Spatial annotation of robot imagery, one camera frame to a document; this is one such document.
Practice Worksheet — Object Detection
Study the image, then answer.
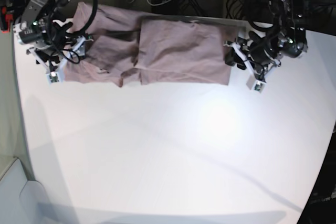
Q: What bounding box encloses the mauve t-shirt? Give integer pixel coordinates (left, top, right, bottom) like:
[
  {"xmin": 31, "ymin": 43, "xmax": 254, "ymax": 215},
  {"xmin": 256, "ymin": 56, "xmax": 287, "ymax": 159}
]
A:
[{"xmin": 64, "ymin": 5, "xmax": 239, "ymax": 87}]

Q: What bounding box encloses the red and black clamp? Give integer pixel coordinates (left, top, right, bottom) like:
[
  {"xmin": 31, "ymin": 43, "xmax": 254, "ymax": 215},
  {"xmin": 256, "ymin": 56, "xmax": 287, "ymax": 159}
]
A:
[{"xmin": 1, "ymin": 0, "xmax": 19, "ymax": 33}]

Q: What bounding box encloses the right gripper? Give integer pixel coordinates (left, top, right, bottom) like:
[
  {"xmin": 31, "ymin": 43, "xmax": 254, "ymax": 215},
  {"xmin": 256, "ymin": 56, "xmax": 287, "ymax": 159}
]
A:
[{"xmin": 39, "ymin": 23, "xmax": 86, "ymax": 64}]

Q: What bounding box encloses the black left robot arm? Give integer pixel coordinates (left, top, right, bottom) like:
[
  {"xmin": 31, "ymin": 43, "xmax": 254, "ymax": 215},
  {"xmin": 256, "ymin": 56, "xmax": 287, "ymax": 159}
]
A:
[{"xmin": 225, "ymin": 0, "xmax": 308, "ymax": 73}]

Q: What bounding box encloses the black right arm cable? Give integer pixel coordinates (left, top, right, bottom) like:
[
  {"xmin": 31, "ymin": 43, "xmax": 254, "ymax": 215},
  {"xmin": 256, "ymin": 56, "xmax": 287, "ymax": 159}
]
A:
[{"xmin": 73, "ymin": 0, "xmax": 99, "ymax": 37}]

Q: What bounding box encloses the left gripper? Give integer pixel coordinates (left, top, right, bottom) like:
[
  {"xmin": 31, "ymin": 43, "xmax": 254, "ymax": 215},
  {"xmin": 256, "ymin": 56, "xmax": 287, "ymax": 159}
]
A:
[{"xmin": 224, "ymin": 37, "xmax": 281, "ymax": 70}]

